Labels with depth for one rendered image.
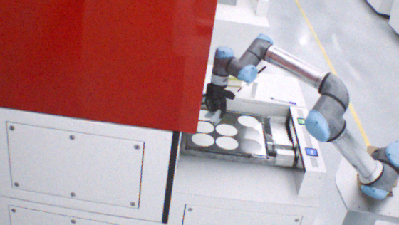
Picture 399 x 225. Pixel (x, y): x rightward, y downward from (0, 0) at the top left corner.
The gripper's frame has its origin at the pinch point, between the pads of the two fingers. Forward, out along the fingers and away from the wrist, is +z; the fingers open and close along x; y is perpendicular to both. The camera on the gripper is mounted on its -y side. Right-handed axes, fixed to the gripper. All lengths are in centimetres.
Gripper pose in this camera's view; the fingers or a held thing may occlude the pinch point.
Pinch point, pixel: (215, 122)
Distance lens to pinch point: 224.2
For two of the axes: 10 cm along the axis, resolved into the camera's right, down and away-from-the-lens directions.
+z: -1.4, 8.6, 4.9
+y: -7.7, 2.2, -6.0
